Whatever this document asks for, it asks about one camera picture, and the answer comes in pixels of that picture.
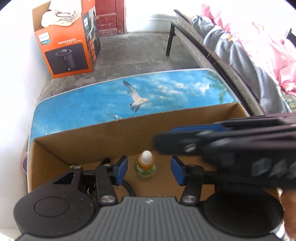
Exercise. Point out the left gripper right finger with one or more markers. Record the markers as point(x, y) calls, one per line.
point(191, 177)

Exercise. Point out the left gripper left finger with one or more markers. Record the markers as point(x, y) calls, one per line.
point(107, 176)

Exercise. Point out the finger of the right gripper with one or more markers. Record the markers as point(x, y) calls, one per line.
point(184, 143)
point(200, 128)

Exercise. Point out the small dropper bottle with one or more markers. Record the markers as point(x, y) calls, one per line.
point(145, 165)

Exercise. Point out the person's right hand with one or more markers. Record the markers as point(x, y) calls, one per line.
point(288, 201)

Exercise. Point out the brown cardboard box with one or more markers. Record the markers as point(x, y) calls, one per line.
point(50, 156)

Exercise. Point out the pink plastic bag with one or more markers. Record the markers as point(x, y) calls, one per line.
point(24, 162)

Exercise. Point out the pink and grey bedding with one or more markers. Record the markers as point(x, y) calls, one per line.
point(264, 62)

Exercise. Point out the orange Philips box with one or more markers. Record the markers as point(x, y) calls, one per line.
point(69, 50)

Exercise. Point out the dark red wooden door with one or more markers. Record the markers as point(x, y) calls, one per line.
point(110, 17)

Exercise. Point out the beige clothing in box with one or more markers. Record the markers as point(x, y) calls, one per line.
point(62, 13)

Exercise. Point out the black frame bed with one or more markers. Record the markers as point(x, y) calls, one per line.
point(183, 28)

